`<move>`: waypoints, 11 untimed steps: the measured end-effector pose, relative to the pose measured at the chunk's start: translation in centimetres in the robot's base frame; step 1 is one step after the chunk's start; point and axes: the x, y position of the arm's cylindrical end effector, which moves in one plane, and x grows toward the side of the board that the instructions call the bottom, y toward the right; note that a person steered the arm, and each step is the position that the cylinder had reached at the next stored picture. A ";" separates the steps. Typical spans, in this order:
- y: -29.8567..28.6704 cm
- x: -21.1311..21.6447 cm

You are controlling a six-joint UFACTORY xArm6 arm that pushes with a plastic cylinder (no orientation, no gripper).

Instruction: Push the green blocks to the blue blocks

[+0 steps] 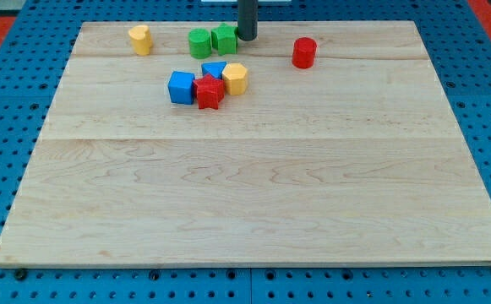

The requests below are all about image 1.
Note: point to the green star block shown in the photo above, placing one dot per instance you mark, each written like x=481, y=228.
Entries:
x=224, y=39

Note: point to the yellow hexagon block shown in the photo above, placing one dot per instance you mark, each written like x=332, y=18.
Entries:
x=235, y=77

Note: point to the green cylinder block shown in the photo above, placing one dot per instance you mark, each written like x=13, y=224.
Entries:
x=199, y=42

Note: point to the blue triangle block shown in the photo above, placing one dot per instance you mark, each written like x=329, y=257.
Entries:
x=214, y=69

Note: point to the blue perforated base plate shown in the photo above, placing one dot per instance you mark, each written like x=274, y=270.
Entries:
x=32, y=60

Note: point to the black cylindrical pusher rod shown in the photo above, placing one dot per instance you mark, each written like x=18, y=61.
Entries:
x=247, y=19

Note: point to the yellow heart block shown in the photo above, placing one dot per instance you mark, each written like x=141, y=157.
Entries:
x=140, y=39

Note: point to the red star block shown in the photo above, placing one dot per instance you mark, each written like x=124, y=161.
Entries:
x=209, y=92

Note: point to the red cylinder block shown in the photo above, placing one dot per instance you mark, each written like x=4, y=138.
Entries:
x=304, y=52

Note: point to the blue cube block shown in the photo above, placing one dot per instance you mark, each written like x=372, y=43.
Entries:
x=180, y=87

